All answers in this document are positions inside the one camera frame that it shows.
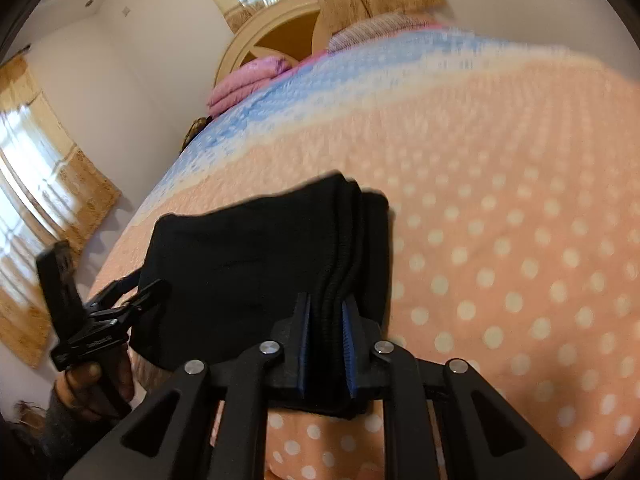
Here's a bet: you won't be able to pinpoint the polka dot bedspread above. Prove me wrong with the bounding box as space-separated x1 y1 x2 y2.
85 22 640 480

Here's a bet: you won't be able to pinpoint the brown woven object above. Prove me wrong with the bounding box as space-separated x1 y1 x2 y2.
181 116 211 153

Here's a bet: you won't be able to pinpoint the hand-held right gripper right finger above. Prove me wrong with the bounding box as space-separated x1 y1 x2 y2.
341 296 583 480

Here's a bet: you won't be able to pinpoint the striped pillow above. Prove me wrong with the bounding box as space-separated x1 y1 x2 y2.
327 10 441 53

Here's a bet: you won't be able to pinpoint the cream wooden headboard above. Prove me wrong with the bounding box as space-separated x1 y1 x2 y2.
214 0 333 88

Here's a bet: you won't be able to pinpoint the folded pink blanket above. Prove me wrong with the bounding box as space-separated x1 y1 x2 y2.
206 55 292 116

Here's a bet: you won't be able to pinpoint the person's left hand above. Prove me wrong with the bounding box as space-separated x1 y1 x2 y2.
56 359 120 423

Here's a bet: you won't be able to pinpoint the person's dark clothing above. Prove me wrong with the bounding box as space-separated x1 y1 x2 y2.
0 410 56 480

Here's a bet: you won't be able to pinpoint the person's left forearm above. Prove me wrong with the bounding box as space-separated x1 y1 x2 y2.
42 390 126 480

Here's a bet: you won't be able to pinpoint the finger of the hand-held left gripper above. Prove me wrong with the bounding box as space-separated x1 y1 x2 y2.
82 272 143 317
94 279 172 333

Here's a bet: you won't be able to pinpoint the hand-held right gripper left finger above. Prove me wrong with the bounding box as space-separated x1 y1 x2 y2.
62 292 313 480

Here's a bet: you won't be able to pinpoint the black pants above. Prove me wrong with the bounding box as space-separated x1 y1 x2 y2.
129 171 391 421

